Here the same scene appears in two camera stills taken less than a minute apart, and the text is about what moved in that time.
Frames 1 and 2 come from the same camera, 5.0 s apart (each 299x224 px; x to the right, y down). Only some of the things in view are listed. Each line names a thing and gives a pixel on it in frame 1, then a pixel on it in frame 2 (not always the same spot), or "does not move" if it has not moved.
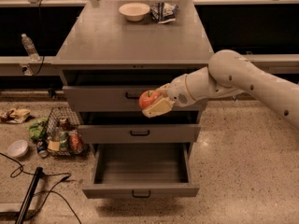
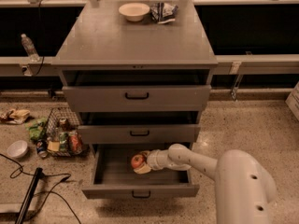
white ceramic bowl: (134, 11) does not move
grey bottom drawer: (141, 171) does not move
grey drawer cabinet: (107, 62) does not move
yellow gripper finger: (164, 89) to (146, 151)
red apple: (147, 97) to (136, 161)
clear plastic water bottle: (30, 48) does not move
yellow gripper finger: (159, 106) to (144, 168)
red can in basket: (77, 142) does not move
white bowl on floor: (17, 147) does not move
